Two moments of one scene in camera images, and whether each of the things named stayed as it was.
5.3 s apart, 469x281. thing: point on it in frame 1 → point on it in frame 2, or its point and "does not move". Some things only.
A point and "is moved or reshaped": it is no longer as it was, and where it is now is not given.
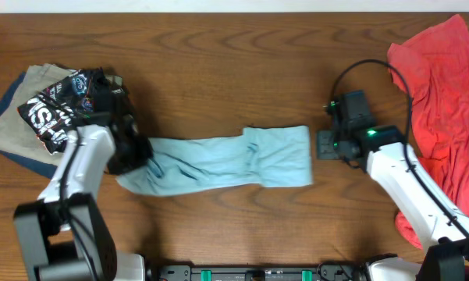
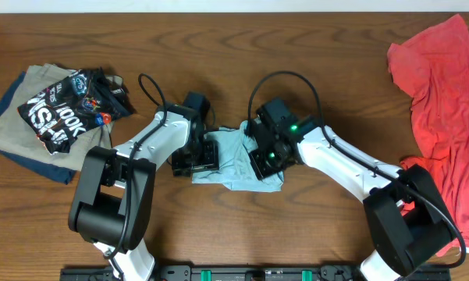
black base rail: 220,272 does not move
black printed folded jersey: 83,97 does not move
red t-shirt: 442,71 does not move
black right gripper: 323,150 → 260,167
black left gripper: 146,153 → 211,161
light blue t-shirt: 271,155 is moved or reshaped
